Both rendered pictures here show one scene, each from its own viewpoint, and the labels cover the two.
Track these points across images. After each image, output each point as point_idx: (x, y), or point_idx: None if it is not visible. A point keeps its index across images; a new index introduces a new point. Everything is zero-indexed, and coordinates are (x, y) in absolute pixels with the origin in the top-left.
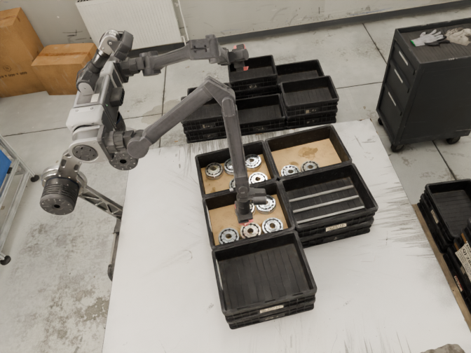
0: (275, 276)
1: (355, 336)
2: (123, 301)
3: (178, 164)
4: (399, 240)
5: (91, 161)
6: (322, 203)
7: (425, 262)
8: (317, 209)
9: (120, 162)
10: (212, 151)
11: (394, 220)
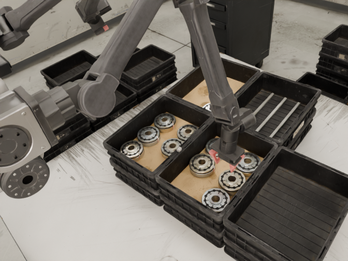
0: (296, 205)
1: None
2: None
3: (69, 177)
4: (336, 119)
5: (20, 161)
6: (265, 118)
7: None
8: (265, 127)
9: (24, 184)
10: (118, 129)
11: (317, 109)
